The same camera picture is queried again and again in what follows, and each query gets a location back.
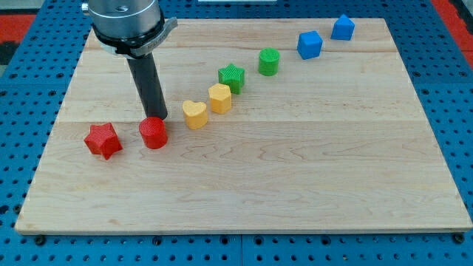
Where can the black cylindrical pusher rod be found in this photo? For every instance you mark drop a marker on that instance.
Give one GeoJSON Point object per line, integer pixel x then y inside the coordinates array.
{"type": "Point", "coordinates": [147, 82]}

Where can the red star block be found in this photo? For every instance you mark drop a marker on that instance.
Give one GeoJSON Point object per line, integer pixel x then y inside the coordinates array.
{"type": "Point", "coordinates": [103, 140]}

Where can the green star block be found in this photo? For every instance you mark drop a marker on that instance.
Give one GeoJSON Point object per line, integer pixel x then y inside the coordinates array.
{"type": "Point", "coordinates": [232, 76]}

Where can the red cylinder block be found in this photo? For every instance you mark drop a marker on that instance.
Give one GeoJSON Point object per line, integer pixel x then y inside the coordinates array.
{"type": "Point", "coordinates": [153, 132]}

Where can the yellow heart block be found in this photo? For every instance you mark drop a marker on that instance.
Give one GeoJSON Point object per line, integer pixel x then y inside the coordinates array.
{"type": "Point", "coordinates": [195, 114]}

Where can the yellow hexagon block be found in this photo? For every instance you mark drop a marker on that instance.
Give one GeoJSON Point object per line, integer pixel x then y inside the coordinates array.
{"type": "Point", "coordinates": [220, 98]}

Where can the green cylinder block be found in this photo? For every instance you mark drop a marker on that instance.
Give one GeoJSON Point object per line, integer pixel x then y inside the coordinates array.
{"type": "Point", "coordinates": [268, 61]}

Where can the light wooden board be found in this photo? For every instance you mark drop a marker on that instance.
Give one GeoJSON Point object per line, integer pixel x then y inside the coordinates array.
{"type": "Point", "coordinates": [339, 143]}

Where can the blue cube block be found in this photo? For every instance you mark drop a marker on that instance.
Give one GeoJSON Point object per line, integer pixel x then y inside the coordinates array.
{"type": "Point", "coordinates": [309, 45]}

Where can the blue pentagon block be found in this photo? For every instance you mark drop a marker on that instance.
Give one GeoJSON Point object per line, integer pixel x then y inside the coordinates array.
{"type": "Point", "coordinates": [343, 28]}

